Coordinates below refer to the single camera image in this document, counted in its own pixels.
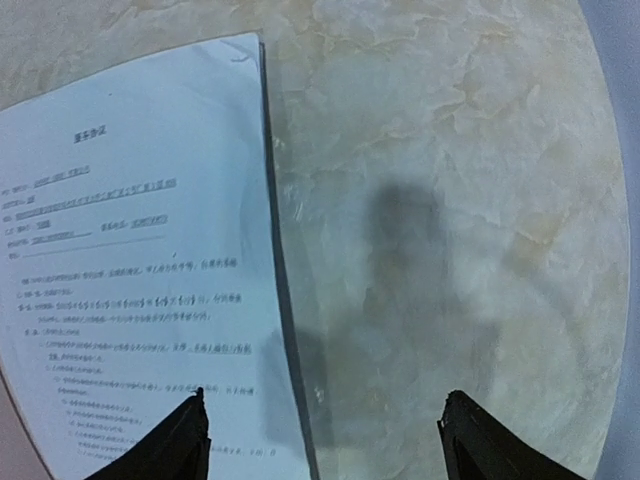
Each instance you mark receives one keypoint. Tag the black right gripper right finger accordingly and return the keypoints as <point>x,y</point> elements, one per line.
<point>477,446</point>

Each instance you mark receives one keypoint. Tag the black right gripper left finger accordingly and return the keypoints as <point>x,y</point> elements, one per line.
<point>176,449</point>

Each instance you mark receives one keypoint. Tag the pink paper folder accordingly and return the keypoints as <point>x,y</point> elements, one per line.
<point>19,459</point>

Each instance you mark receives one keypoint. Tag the printed white top sheet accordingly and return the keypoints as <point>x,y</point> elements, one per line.
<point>140,261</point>

